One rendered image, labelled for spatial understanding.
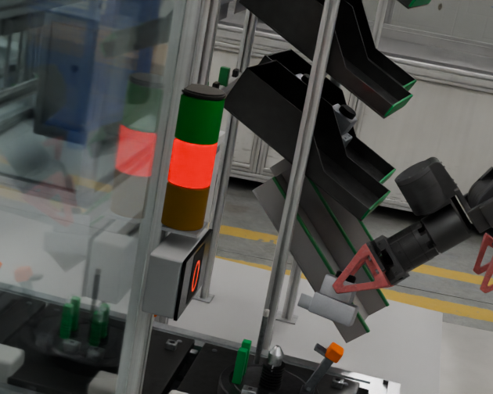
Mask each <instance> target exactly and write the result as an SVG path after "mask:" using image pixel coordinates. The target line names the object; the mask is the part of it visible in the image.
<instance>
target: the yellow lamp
mask: <svg viewBox="0 0 493 394"><path fill-rule="evenodd" d="M209 191H210V186H208V187H206V188H186V187H182V186H178V185H176V184H172V183H171V182H168V183H167V187H166V193H165V198H164V208H163V212H162V217H161V223H162V224H164V225H165V226H167V227H170V228H173V229H176V230H180V231H197V230H199V229H201V228H202V227H203V223H204V218H205V214H206V209H207V200H208V195H209Z"/></svg>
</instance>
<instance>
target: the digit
mask: <svg viewBox="0 0 493 394"><path fill-rule="evenodd" d="M204 247H205V244H204V245H203V247H202V248H201V249H200V251H199V252H198V253H197V254H196V255H195V259H194V263H193V272H192V277H191V281H190V286H189V294H188V299H187V304H188V302H189V300H190V299H191V298H192V297H193V295H194V294H195V292H196V291H197V288H198V283H199V278H200V270H201V265H202V260H203V252H204ZM187 304H186V305H187Z"/></svg>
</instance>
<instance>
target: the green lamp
mask: <svg viewBox="0 0 493 394"><path fill-rule="evenodd" d="M224 105H225V99H222V100H206V99H201V98H194V97H191V96H188V95H185V94H182V95H181V99H180V104H179V109H178V119H177V123H176V129H175V137H176V138H177V139H179V140H181V141H185V142H188V143H193V144H198V145H213V144H216V143H217V142H218V137H219V132H220V128H221V119H222V114H223V109H224Z"/></svg>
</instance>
